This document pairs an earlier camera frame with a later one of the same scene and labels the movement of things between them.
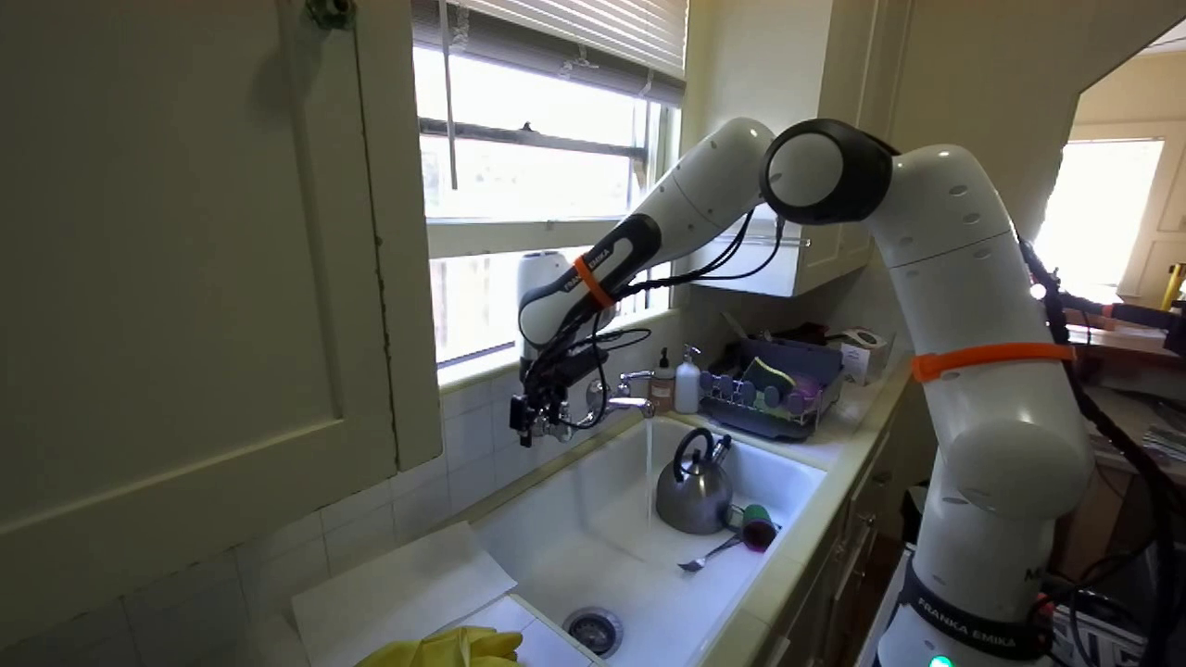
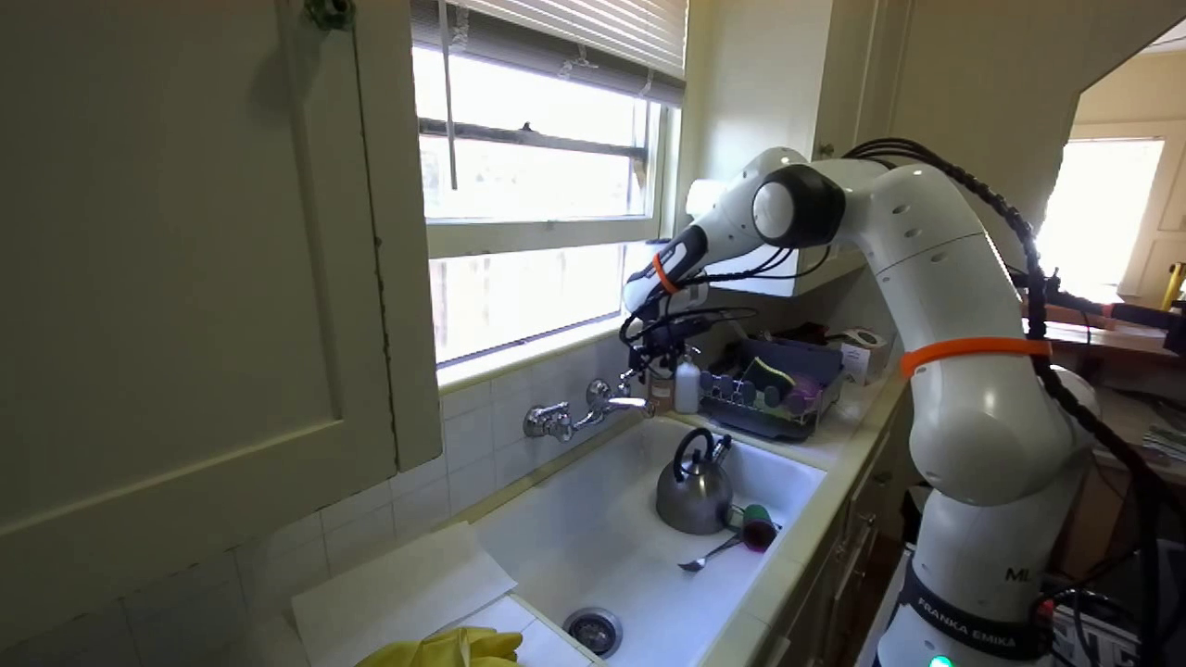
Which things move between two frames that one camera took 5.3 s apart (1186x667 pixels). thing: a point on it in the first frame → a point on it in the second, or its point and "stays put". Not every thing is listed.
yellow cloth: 450,647 stays put
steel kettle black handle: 692,493 stays put
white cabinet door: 217,292 stays put
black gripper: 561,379 → 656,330
